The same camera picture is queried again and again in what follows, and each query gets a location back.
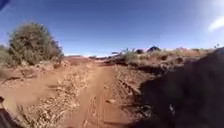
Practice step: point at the dry scrub bank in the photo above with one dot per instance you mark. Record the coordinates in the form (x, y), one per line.
(166, 57)

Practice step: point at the pale gravel strip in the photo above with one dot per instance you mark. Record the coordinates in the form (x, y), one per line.
(55, 106)

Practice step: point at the small green bush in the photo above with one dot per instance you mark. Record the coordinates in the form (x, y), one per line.
(4, 56)

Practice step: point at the large green bush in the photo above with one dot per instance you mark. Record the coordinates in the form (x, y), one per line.
(32, 43)

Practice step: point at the red dirt track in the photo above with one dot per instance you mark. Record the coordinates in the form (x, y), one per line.
(101, 100)

